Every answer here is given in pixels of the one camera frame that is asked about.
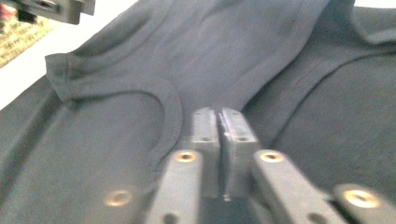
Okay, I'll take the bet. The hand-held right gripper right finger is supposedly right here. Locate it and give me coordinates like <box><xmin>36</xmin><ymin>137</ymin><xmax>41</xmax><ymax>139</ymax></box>
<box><xmin>219</xmin><ymin>107</ymin><xmax>262</xmax><ymax>201</ymax></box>

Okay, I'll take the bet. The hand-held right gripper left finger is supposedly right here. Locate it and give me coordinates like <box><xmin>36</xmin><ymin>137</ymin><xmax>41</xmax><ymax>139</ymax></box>
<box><xmin>187</xmin><ymin>106</ymin><xmax>222</xmax><ymax>198</ymax></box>

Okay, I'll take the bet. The green woven basket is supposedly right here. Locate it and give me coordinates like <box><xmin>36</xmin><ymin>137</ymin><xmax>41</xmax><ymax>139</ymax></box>
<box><xmin>0</xmin><ymin>12</ymin><xmax>60</xmax><ymax>69</ymax></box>

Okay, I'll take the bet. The black tank top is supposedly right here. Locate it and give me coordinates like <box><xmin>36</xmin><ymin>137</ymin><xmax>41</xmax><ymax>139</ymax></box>
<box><xmin>0</xmin><ymin>0</ymin><xmax>396</xmax><ymax>224</ymax></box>

